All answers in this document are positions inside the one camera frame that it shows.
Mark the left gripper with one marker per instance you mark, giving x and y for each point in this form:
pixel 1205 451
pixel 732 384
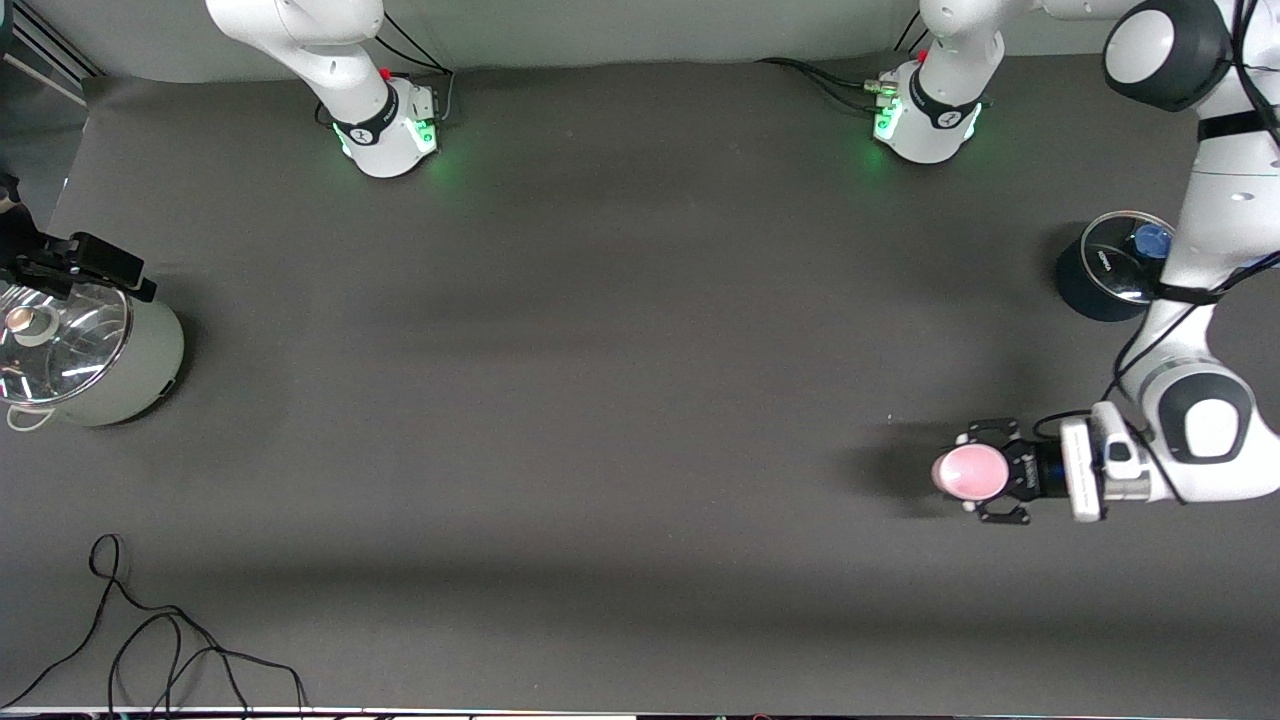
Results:
pixel 1030 470

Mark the dark blue cooking pot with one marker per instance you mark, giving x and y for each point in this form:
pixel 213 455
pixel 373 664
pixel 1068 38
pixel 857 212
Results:
pixel 1085 295

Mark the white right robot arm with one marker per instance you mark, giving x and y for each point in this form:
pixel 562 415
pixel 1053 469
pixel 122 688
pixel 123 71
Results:
pixel 330 50

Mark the aluminium frame rail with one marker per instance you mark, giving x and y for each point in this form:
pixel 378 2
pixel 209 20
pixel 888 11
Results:
pixel 60 45

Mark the pink plastic cup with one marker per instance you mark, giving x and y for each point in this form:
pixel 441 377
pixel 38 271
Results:
pixel 970 472

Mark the pale green cooking pot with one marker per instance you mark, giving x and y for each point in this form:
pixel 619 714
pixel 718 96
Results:
pixel 150 370

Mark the glass lid beige knob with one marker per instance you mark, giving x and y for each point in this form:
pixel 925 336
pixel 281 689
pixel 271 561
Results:
pixel 60 350

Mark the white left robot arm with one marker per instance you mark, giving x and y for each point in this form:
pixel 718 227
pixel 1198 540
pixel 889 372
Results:
pixel 1230 200

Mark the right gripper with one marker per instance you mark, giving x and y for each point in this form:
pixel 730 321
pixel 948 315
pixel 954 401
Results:
pixel 60 262

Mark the dark grey table cloth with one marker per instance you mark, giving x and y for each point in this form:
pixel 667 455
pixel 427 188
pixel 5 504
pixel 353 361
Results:
pixel 640 400

